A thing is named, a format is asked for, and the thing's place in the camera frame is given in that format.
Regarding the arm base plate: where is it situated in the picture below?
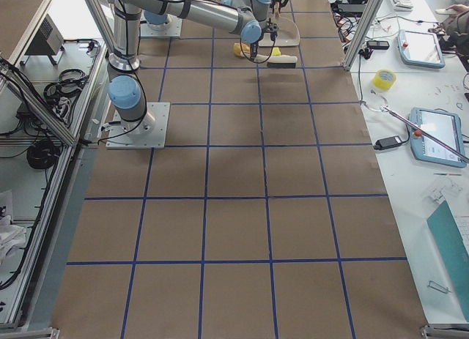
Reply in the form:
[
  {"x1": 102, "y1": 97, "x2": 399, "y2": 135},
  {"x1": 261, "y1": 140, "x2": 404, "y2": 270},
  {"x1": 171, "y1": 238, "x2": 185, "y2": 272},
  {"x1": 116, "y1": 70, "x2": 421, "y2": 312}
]
[
  {"x1": 140, "y1": 16, "x2": 182, "y2": 39},
  {"x1": 106, "y1": 103, "x2": 170, "y2": 149}
]

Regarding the near blue teach pendant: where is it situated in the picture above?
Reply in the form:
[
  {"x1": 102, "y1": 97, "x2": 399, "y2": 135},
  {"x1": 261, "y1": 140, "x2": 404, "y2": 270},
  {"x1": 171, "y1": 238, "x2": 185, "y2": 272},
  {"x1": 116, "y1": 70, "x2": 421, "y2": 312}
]
[{"x1": 409, "y1": 108, "x2": 467, "y2": 168}]

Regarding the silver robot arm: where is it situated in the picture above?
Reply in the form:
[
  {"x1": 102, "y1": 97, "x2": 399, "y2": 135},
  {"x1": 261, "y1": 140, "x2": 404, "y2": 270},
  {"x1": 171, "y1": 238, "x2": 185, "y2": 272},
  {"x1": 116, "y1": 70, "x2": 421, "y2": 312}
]
[
  {"x1": 85, "y1": 0, "x2": 277, "y2": 138},
  {"x1": 128, "y1": 0, "x2": 289, "y2": 34}
]

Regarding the yellow potato toy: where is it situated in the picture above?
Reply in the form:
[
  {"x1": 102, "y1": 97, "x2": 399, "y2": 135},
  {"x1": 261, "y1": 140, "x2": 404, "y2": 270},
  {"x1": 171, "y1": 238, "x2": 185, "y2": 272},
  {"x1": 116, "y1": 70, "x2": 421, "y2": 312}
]
[{"x1": 233, "y1": 42, "x2": 250, "y2": 58}]

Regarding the yellow tape roll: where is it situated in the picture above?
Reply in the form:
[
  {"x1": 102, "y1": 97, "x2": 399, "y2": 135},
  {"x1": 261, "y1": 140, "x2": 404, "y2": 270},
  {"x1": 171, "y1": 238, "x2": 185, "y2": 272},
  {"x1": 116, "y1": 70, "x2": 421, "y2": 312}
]
[{"x1": 372, "y1": 69, "x2": 396, "y2": 92}]

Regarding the beige hand brush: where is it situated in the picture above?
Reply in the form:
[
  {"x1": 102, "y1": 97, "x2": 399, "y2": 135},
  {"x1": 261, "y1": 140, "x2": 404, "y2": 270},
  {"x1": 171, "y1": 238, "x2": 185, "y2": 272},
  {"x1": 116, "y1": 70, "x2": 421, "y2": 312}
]
[{"x1": 251, "y1": 54, "x2": 298, "y2": 69}]

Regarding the grey metal box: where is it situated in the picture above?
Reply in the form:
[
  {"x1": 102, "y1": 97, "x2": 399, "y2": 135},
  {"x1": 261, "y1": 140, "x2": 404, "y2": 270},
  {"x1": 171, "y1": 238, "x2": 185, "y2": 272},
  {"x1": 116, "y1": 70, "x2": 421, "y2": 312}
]
[{"x1": 20, "y1": 14, "x2": 64, "y2": 66}]

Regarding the far blue teach pendant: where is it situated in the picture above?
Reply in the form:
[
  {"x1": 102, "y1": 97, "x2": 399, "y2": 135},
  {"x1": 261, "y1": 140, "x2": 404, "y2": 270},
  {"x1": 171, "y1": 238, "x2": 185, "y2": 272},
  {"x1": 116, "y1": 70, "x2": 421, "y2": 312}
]
[{"x1": 397, "y1": 29, "x2": 446, "y2": 69}]

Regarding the blue teach pendant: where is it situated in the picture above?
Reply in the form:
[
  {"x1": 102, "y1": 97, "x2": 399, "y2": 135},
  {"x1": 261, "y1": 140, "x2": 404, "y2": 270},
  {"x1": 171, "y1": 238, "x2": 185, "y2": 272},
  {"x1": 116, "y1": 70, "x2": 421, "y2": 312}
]
[
  {"x1": 409, "y1": 108, "x2": 467, "y2": 168},
  {"x1": 397, "y1": 29, "x2": 446, "y2": 69}
]

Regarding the beige plastic dustpan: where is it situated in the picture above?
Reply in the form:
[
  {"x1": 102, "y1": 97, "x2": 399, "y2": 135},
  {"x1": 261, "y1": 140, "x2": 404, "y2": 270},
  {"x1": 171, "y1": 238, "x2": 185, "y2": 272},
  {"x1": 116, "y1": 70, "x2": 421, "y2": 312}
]
[{"x1": 259, "y1": 12, "x2": 300, "y2": 47}]

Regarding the teal notebook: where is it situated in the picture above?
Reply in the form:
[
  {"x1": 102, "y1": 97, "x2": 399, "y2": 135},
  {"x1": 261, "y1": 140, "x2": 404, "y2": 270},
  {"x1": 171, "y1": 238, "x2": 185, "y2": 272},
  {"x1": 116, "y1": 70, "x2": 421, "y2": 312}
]
[{"x1": 426, "y1": 201, "x2": 468, "y2": 321}]

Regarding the black power adapter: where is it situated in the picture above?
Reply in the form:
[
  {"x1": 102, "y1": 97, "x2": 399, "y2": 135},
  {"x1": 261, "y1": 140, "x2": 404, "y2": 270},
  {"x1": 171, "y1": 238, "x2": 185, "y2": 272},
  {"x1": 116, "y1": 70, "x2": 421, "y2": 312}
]
[{"x1": 373, "y1": 135, "x2": 404, "y2": 151}]

